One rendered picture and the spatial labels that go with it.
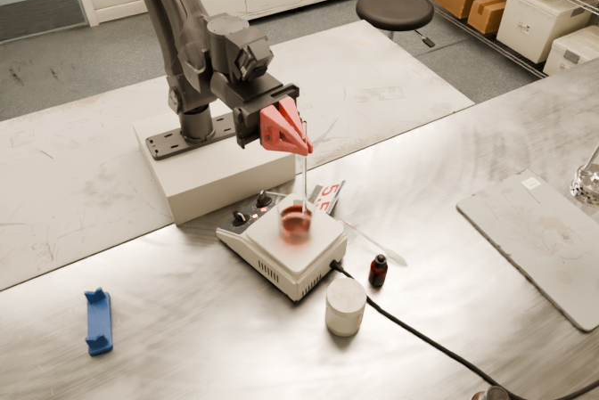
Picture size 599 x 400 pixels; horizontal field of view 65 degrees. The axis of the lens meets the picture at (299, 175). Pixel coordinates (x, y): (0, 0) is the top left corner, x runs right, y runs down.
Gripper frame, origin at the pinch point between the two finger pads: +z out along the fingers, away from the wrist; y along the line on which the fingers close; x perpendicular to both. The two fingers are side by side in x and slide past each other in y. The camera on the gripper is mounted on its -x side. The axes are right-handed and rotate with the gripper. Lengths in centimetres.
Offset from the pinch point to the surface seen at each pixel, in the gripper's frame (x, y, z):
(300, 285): 22.9, -4.5, 4.6
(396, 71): 28, 56, -33
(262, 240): 19.5, -5.5, -4.0
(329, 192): 25.8, 13.4, -9.5
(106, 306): 27.2, -29.8, -13.6
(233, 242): 24.1, -7.9, -9.6
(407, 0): 53, 133, -94
